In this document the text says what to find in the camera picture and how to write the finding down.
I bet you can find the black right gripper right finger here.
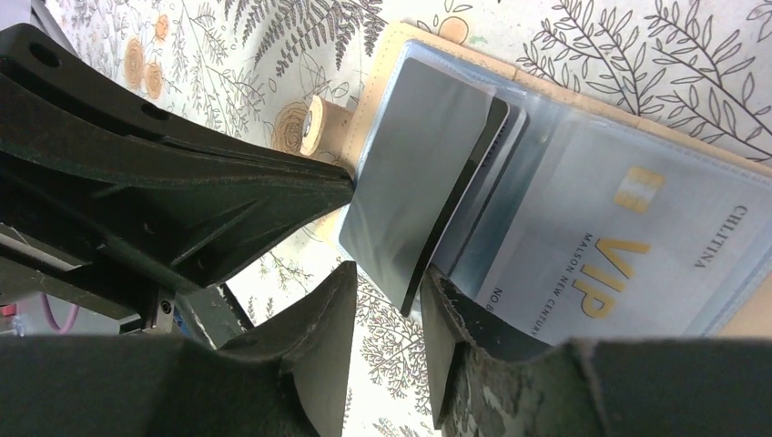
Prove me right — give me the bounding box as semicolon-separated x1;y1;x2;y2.
420;268;771;436

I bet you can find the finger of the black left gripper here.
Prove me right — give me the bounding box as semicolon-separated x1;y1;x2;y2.
1;23;353;316

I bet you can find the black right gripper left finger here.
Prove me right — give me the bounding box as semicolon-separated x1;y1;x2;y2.
1;261;358;436

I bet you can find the beige card holder wallet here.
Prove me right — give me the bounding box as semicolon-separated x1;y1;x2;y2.
300;21;772;348

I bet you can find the black card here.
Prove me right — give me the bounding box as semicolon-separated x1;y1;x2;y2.
340;57;512;316

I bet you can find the white VIP card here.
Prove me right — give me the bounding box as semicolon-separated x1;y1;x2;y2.
475;121;771;345

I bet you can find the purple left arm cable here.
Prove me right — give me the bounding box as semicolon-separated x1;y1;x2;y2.
38;292;81;336

